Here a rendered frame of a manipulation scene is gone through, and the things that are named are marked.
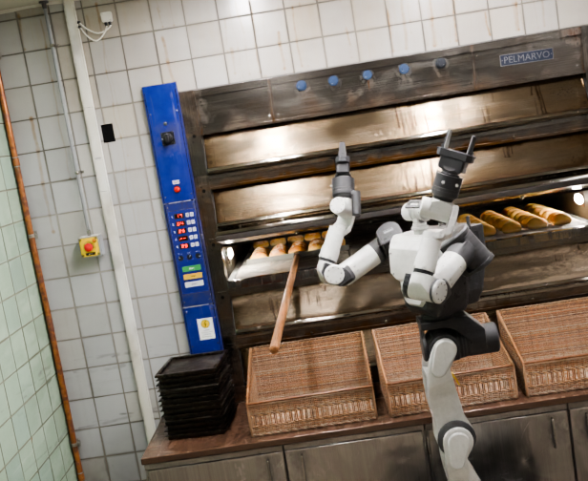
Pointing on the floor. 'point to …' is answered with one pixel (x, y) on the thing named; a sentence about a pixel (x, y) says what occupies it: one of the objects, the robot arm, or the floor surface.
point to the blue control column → (165, 155)
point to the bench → (408, 446)
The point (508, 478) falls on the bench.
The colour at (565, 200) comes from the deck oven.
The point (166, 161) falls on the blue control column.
